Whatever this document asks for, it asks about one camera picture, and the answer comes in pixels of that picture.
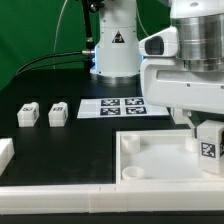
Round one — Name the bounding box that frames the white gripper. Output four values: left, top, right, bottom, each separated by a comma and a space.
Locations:
140, 58, 224, 139

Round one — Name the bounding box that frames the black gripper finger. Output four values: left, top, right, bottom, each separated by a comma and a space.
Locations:
220, 130, 224, 156

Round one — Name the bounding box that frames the white square tabletop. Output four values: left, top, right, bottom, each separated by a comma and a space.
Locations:
116, 129, 224, 184

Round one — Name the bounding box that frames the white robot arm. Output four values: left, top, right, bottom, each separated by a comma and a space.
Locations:
84, 0, 224, 114

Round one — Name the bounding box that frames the white obstacle fence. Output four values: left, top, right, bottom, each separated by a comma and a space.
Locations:
0, 137, 224, 216

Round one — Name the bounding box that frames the white sheet with tags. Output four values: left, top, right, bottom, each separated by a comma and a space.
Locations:
77, 97, 169, 119

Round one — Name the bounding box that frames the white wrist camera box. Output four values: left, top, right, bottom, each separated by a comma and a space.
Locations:
139, 26, 179, 58

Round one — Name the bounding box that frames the black cable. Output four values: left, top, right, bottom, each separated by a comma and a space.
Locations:
13, 50, 96, 78

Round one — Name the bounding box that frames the grey thin cable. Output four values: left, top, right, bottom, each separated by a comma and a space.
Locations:
52, 0, 69, 70

